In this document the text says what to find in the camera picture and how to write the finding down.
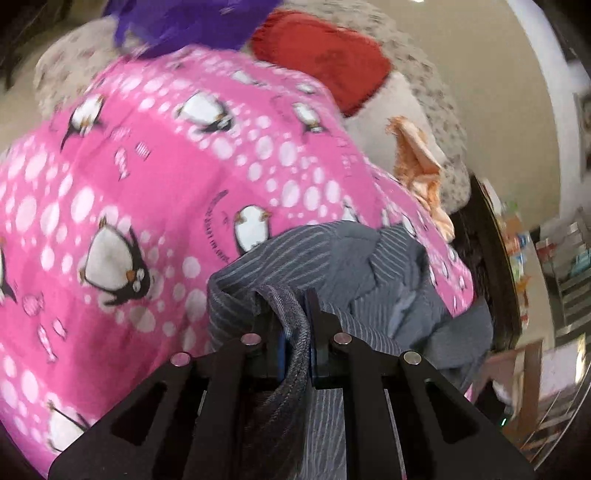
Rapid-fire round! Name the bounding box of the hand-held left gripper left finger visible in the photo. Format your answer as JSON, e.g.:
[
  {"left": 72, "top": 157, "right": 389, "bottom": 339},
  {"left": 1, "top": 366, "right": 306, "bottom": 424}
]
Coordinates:
[{"left": 47, "top": 295, "right": 290, "bottom": 480}]

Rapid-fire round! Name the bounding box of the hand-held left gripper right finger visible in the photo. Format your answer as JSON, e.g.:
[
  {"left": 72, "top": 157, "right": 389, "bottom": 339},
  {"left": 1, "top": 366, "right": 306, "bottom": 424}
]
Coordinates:
[{"left": 304, "top": 288, "right": 537, "bottom": 480}]

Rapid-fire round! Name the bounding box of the grey striped suit jacket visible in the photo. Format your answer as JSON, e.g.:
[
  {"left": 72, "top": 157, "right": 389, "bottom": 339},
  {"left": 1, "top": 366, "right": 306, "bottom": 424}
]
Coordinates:
[{"left": 205, "top": 220, "right": 496, "bottom": 480}]

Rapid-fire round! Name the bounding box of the dark wooden cabinet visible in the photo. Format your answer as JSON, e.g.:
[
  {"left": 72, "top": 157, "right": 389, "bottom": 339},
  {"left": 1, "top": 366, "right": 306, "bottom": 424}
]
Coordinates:
[{"left": 455, "top": 173, "right": 523, "bottom": 352}]

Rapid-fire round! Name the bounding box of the pink penguin print blanket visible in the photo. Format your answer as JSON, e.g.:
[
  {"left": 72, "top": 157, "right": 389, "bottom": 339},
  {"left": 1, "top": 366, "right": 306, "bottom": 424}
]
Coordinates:
[{"left": 0, "top": 46, "right": 477, "bottom": 479}]

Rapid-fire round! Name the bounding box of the wooden chair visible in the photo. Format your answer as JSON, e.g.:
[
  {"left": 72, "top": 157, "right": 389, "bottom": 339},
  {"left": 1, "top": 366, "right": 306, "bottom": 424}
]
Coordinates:
[{"left": 480, "top": 339, "right": 546, "bottom": 418}]

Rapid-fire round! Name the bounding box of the orange fringed scarf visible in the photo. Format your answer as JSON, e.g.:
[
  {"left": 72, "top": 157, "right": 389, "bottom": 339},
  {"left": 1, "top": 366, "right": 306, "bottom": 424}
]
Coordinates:
[{"left": 387, "top": 116, "right": 456, "bottom": 241}]

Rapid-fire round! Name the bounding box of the pile of small packets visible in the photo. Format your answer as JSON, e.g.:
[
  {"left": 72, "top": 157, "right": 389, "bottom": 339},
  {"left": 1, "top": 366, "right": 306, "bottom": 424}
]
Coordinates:
[{"left": 501, "top": 198, "right": 533, "bottom": 325}]

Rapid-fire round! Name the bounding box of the white pillow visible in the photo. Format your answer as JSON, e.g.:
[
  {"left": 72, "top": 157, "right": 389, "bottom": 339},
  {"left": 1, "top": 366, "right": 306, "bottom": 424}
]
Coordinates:
[{"left": 344, "top": 73, "right": 448, "bottom": 185}]

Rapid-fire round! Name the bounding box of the metal rack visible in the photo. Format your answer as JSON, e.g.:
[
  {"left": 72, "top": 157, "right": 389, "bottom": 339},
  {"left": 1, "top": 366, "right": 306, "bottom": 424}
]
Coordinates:
[{"left": 536, "top": 220, "right": 591, "bottom": 445}]

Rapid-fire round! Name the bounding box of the red towel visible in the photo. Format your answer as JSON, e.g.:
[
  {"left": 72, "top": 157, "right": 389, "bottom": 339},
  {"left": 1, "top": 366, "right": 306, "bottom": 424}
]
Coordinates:
[{"left": 252, "top": 11, "right": 394, "bottom": 117}]

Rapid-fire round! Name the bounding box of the purple tote bag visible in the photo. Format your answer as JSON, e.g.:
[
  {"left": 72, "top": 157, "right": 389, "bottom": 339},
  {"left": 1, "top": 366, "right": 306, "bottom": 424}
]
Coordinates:
[{"left": 104, "top": 0, "right": 283, "bottom": 59}]

